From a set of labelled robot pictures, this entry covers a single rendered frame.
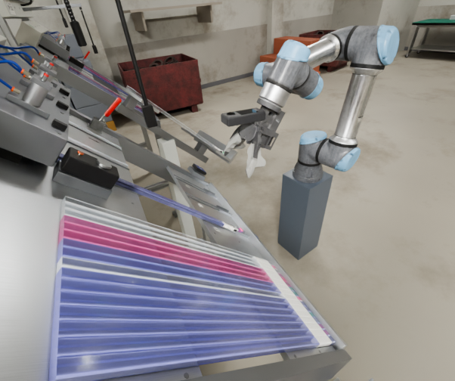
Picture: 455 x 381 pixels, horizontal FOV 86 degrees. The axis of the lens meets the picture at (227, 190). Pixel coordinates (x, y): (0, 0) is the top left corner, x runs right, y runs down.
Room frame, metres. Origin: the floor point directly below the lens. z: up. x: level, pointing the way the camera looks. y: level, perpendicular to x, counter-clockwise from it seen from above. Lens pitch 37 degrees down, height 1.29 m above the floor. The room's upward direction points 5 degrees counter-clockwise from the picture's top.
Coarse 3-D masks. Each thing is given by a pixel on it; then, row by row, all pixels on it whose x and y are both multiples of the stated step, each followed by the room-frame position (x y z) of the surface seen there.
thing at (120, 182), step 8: (120, 184) 0.39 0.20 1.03; (128, 184) 0.40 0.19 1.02; (136, 192) 0.40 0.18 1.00; (144, 192) 0.41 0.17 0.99; (152, 192) 0.42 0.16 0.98; (160, 200) 0.42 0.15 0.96; (168, 200) 0.43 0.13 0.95; (176, 208) 0.43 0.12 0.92; (184, 208) 0.44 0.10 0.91; (200, 216) 0.45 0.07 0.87; (208, 216) 0.46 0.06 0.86; (216, 224) 0.47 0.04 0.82; (240, 232) 0.49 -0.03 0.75
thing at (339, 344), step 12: (216, 192) 0.73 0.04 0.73; (228, 204) 0.65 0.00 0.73; (252, 240) 0.48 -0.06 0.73; (264, 252) 0.43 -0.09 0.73; (276, 264) 0.39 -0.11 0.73; (288, 276) 0.35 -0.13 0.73; (312, 312) 0.26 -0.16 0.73; (324, 324) 0.23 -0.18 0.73; (336, 336) 0.20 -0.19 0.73; (336, 348) 0.19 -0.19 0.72
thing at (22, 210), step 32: (0, 160) 0.29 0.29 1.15; (32, 160) 0.33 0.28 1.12; (0, 192) 0.23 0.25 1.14; (32, 192) 0.25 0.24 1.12; (64, 192) 0.29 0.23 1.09; (128, 192) 0.39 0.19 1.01; (0, 224) 0.18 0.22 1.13; (32, 224) 0.20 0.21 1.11; (0, 256) 0.15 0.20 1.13; (32, 256) 0.16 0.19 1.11; (0, 288) 0.12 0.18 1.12; (32, 288) 0.12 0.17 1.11; (0, 320) 0.09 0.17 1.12; (32, 320) 0.10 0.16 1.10; (0, 352) 0.07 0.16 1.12; (32, 352) 0.08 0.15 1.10
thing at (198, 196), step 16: (176, 176) 0.67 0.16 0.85; (192, 192) 0.61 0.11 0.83; (208, 192) 0.69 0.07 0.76; (192, 208) 0.50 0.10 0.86; (208, 208) 0.55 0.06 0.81; (208, 224) 0.44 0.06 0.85; (224, 240) 0.40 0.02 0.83; (240, 240) 0.45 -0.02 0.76; (256, 256) 0.41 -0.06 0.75; (288, 352) 0.14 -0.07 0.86; (304, 352) 0.15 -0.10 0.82; (320, 352) 0.17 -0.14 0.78
